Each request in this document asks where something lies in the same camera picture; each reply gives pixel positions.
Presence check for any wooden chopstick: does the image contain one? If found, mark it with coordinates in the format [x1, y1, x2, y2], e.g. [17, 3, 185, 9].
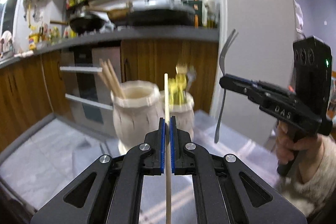
[107, 59, 126, 99]
[98, 59, 126, 99]
[97, 72, 118, 97]
[164, 73, 171, 224]

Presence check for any yellow tulip-handled utensil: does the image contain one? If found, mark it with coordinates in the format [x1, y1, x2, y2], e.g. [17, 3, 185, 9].
[168, 79, 179, 107]

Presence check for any yellow green tulip utensil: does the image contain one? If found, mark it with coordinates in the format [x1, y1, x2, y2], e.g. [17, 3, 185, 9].
[176, 73, 187, 105]

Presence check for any gold fork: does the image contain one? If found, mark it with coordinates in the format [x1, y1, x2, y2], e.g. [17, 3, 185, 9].
[175, 63, 188, 105]

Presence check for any silver fork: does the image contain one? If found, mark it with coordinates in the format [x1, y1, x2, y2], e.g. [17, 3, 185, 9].
[213, 28, 239, 144]

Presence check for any cream fuzzy sleeve forearm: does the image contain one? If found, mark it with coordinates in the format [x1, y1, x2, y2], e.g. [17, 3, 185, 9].
[279, 135, 335, 223]

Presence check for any grey kitchen countertop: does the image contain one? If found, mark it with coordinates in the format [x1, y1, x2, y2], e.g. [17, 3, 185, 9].
[0, 25, 220, 70]

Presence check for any right hand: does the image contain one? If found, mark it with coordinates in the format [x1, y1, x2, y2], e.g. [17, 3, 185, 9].
[276, 122, 324, 165]

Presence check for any cream ceramic utensil holder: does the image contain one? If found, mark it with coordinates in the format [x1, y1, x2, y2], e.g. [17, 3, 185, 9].
[110, 80, 196, 156]

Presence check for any silver flower spoon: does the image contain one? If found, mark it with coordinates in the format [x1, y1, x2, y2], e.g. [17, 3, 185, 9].
[186, 66, 197, 92]

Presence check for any stainless steel oven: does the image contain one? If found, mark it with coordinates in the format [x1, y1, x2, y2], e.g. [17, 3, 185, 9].
[60, 46, 121, 137]

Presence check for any large black lidded pan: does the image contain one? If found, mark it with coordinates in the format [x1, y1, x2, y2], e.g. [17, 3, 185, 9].
[127, 9, 195, 27]

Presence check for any black wok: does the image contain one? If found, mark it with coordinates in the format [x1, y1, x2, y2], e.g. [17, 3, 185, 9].
[50, 12, 107, 35]

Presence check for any yellow oil bottle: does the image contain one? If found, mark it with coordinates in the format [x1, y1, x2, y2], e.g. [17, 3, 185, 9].
[29, 33, 40, 51]

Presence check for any brass pan wooden handle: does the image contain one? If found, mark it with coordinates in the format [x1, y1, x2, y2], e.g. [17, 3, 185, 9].
[84, 2, 133, 22]

